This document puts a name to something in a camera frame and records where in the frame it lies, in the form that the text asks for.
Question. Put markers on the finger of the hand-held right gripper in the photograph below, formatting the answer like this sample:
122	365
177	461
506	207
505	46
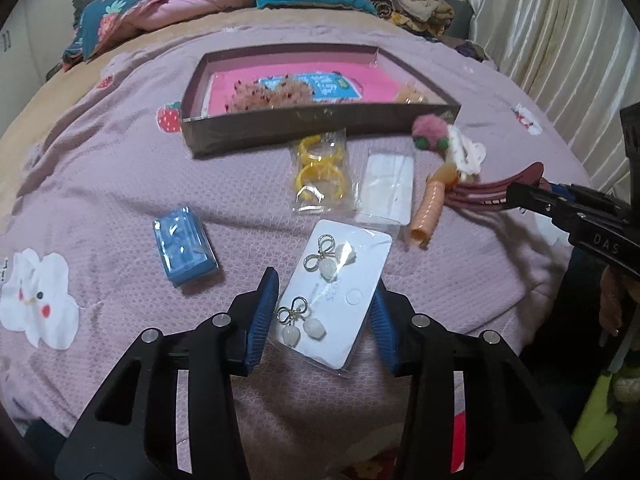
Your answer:
562	191
530	199

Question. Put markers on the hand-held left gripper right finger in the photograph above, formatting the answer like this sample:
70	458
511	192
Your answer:
385	330

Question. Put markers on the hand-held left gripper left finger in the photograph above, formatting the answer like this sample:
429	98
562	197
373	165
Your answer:
260	320

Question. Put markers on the maroon hair clip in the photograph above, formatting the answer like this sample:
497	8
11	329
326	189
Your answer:
480	190

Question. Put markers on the white earring card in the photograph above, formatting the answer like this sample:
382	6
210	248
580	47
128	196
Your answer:
350	270

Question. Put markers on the white cloud hair clip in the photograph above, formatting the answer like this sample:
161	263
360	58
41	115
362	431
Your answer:
470	155

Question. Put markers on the orange spiral hair clip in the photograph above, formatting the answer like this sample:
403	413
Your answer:
430	210

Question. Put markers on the blue packet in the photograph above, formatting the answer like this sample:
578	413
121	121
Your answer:
182	245

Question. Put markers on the pink pompom hair clip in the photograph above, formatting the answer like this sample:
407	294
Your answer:
427	130

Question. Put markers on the clear packet with white card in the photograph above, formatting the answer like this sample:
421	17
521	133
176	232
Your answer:
385	185

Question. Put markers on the packet of yellow rings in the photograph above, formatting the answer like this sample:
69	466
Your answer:
315	170

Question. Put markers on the shallow brown cardboard box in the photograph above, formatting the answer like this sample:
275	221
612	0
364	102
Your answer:
250	132

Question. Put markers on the person's right hand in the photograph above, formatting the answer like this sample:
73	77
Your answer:
612	305

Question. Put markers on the white curtain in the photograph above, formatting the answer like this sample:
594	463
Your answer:
550	35

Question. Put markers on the beige butterfly claw clip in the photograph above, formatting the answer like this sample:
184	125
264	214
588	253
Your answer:
409	95

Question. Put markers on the yellow green bag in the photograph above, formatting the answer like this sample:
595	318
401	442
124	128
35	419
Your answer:
595	420

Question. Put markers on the purple printed blanket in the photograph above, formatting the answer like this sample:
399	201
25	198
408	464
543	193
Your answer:
125	185

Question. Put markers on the pink tinsel scrunchie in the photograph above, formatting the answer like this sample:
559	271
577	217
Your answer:
265	97

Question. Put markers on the pink book with blue label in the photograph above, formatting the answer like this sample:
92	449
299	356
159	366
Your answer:
222	92

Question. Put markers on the strawberry print quilt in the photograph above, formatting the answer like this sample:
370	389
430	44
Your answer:
165	10

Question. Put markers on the white wardrobe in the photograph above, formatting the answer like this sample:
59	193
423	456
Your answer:
15	50

